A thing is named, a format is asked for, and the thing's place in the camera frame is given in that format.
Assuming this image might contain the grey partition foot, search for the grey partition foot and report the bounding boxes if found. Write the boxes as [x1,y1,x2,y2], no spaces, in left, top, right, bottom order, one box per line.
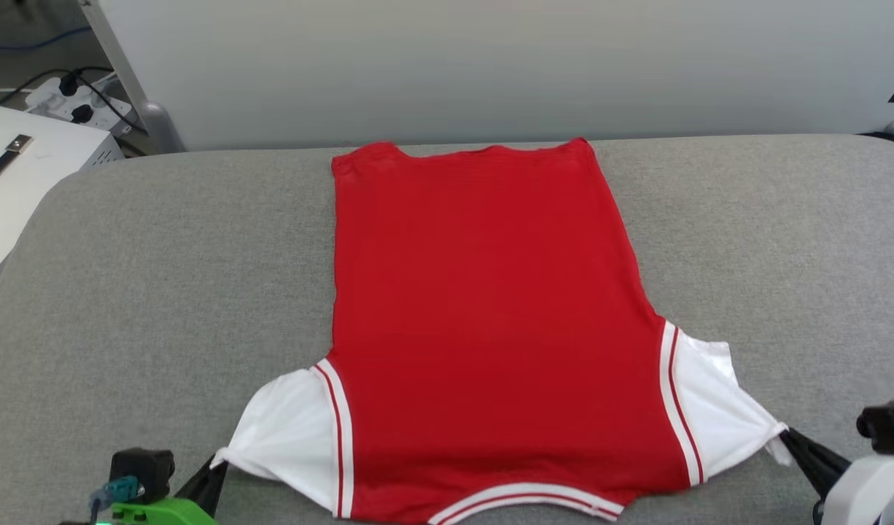
[136,100,187,155]

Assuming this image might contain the black strap handle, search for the black strap handle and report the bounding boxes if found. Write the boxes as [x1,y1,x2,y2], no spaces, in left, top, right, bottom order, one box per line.
[0,133,34,195]

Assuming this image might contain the blue cable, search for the blue cable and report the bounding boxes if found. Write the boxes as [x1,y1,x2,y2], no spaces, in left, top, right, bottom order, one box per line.
[0,25,96,53]

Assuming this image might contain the white power strip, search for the white power strip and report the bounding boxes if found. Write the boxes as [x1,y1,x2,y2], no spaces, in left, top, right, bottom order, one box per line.
[25,72,133,133]

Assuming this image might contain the white equipment case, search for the white equipment case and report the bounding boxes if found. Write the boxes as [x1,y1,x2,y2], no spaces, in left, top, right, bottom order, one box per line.
[0,104,125,294]

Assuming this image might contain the black power cable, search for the black power cable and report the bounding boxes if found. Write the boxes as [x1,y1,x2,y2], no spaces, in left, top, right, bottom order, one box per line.
[71,66,150,138]
[0,69,72,108]

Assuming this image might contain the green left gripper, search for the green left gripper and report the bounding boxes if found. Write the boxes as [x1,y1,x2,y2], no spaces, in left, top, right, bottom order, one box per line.
[90,459,230,525]

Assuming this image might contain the left teal plug black cable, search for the left teal plug black cable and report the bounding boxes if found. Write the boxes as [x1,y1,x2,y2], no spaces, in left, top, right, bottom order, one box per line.
[88,475,143,525]

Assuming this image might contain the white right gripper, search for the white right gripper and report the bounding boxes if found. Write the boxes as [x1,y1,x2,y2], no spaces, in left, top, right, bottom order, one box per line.
[780,428,894,525]

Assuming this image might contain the red and white jersey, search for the red and white jersey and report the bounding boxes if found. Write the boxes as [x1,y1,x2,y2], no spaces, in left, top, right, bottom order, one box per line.
[209,137,792,525]

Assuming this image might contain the white partition panel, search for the white partition panel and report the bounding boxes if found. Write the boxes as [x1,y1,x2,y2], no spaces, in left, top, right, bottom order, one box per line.
[78,0,894,152]

